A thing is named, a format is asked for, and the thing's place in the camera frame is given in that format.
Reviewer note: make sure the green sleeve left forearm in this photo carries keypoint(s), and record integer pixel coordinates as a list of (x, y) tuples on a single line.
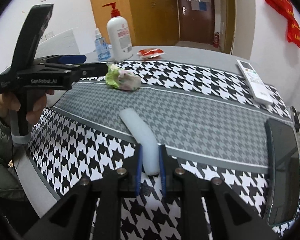
[(10, 186)]

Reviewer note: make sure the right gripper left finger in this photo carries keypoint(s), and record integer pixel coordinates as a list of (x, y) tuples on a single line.
[(139, 153)]

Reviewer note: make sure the white red pump bottle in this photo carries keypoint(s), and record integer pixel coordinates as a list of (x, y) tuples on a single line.
[(119, 34)]

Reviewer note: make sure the wooden side door frame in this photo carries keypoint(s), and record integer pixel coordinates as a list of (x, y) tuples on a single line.
[(228, 24)]

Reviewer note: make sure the red snack packet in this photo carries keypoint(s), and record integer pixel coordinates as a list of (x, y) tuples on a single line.
[(150, 53)]

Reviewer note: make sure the houndstooth table mat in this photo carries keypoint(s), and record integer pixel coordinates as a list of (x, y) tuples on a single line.
[(205, 117)]

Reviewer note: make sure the dark brown entrance door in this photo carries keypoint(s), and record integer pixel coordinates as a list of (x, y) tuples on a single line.
[(197, 20)]

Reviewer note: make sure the green floral cloth pack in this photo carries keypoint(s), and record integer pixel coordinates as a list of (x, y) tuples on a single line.
[(122, 79)]

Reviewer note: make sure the wooden wardrobe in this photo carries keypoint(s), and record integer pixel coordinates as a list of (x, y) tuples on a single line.
[(151, 22)]

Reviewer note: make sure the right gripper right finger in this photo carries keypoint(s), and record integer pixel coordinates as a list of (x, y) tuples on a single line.
[(162, 165)]

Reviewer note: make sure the person's left hand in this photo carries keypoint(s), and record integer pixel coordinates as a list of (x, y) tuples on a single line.
[(9, 102)]

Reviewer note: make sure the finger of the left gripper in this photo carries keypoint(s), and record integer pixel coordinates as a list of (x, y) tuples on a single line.
[(63, 59), (88, 70)]

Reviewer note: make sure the red fire extinguisher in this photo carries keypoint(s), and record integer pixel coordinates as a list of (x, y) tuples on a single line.
[(216, 39)]

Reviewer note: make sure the white remote control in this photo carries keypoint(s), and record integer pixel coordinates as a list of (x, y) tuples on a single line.
[(256, 85)]

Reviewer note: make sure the small clear spray bottle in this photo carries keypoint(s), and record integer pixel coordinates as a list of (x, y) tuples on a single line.
[(102, 49)]

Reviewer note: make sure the white styrofoam box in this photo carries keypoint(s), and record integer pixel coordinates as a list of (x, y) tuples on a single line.
[(61, 44)]

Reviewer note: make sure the red hanging bags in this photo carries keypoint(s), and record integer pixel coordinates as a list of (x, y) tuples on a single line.
[(285, 9)]

